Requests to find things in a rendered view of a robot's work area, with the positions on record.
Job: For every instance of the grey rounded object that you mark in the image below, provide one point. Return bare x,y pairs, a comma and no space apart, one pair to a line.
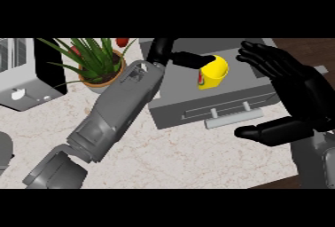
4,152

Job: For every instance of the potted green plant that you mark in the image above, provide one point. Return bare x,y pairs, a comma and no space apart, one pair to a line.
97,63

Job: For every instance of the white and black appliance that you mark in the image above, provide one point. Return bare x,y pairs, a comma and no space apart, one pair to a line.
25,74

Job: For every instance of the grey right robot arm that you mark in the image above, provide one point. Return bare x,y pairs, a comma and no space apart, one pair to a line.
314,161

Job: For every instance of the red vegetable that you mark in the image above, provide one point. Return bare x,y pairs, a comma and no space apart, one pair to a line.
122,42

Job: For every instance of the grey drawer unit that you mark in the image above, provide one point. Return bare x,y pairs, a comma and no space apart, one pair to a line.
209,88

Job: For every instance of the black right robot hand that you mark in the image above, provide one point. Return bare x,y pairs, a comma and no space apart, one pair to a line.
301,88

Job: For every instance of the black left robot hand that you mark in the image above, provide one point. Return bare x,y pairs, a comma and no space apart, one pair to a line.
164,51

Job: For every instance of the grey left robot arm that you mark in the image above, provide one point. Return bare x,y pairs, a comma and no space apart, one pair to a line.
109,118

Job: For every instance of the yellow cup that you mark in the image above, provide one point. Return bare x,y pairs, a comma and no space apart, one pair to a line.
212,74

